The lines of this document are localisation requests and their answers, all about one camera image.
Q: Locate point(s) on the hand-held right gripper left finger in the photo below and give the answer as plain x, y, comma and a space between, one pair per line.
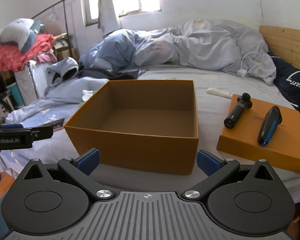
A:
88, 162

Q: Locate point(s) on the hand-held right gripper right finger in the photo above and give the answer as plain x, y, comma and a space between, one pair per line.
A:
208, 163

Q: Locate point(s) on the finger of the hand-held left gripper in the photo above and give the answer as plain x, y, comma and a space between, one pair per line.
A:
41, 133
11, 126

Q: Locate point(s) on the orange cardboard box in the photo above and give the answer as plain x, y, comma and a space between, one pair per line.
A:
140, 150

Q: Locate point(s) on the black cylindrical stick with knob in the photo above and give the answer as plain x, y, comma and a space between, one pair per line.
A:
236, 115

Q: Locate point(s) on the black and blue computer mouse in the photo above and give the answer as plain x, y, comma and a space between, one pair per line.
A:
267, 127

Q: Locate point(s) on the small dark flat device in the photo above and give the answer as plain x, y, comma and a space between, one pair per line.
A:
56, 124

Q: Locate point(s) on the blue patterned bedsheet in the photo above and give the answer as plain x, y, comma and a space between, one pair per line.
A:
40, 152

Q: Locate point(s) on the teal container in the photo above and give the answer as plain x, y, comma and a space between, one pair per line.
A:
17, 95

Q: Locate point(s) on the flat orange box lid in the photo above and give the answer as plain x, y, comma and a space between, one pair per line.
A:
245, 140

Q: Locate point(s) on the white ribbed cabinet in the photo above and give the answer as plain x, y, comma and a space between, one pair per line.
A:
37, 77

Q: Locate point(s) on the green and white packet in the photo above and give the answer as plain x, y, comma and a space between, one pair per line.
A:
86, 95

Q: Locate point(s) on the light grey hooded jacket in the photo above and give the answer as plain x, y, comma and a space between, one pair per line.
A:
62, 67

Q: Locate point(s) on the white tube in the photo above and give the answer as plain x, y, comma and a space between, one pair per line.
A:
218, 93

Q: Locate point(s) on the red cloth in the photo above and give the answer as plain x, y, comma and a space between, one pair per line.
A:
10, 55

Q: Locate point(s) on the pink cloth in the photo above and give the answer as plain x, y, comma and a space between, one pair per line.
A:
46, 58

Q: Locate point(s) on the grey bedsheet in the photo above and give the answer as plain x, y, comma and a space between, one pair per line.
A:
215, 80

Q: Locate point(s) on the dark cloth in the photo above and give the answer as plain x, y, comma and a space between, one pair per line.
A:
110, 73

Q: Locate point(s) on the white and blue plush toy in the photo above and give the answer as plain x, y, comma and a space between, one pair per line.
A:
15, 30

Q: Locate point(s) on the white charger plug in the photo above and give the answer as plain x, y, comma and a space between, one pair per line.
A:
242, 72

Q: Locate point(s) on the blue duvet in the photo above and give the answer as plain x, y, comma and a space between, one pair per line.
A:
115, 47

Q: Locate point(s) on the navy printed pillow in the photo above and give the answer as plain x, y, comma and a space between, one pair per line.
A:
285, 75

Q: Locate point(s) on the grey duvet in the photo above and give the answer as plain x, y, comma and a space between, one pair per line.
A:
202, 45

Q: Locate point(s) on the white clothes hanger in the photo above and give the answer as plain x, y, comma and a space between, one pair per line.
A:
54, 13

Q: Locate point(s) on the black metal clothes rack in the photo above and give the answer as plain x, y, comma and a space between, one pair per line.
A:
65, 10

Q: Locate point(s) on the white patterned curtain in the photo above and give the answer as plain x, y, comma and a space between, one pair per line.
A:
107, 10

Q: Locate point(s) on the wooden headboard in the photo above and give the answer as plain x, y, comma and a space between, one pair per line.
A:
290, 42

